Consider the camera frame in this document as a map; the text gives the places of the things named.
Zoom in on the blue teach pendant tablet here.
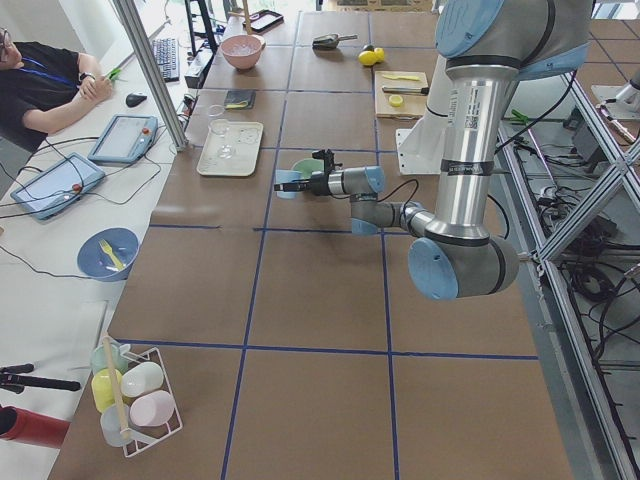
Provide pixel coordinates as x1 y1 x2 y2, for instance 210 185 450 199
10 153 106 220

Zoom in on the lemon half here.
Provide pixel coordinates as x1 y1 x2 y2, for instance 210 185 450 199
388 94 404 108

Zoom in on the aluminium frame post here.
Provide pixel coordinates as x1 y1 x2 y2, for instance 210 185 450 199
114 0 188 152

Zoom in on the light blue plastic cup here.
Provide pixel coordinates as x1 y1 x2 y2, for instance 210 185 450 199
274 169 300 200

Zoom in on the black computer mouse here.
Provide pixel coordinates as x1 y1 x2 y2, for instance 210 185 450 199
125 93 147 108

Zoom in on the cream bear serving tray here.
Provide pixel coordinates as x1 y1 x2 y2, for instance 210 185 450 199
196 119 264 177

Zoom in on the light green bowl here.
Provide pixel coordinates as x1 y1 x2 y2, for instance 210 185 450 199
291 158 324 178

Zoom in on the folded grey cloth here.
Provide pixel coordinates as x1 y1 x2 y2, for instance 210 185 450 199
224 89 256 110

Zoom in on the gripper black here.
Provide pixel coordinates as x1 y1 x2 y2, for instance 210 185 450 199
274 149 335 196

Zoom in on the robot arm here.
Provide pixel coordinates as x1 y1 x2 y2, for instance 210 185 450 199
274 1 592 300

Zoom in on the metal ice scoop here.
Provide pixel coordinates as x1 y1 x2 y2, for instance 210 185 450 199
312 34 358 50

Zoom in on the red bottle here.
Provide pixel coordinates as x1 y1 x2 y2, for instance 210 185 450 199
1 406 70 449

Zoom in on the yellow plastic fork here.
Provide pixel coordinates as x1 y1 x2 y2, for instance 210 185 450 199
99 239 125 271

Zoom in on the seated person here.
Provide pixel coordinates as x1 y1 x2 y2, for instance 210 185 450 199
1 28 112 153

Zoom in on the black keyboard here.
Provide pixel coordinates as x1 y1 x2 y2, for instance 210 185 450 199
151 38 180 82

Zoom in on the black tripod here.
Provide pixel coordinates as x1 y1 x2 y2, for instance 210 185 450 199
1 363 82 394

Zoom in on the yellow plastic knife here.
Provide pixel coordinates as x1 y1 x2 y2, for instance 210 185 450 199
381 74 421 82

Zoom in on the pink bowl of ice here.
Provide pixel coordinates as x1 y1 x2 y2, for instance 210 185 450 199
220 35 266 70

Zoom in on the whole yellow lemon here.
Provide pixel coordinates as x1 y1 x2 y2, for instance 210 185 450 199
358 50 379 67

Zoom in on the white wire cup rack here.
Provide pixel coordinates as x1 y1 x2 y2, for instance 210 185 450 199
90 336 183 458

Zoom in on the blue bowl with fork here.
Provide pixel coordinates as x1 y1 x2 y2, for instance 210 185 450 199
77 228 140 282

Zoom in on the metal cylinder tool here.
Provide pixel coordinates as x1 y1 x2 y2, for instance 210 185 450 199
382 86 430 96

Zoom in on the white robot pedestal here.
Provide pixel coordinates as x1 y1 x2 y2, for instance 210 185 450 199
399 49 454 151

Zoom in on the wooden cutting board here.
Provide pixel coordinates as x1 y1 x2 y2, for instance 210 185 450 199
374 71 429 119

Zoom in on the clear wine glass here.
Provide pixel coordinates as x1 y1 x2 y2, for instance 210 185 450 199
207 104 236 159

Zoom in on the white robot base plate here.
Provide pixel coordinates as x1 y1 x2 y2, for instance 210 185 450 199
395 129 444 175

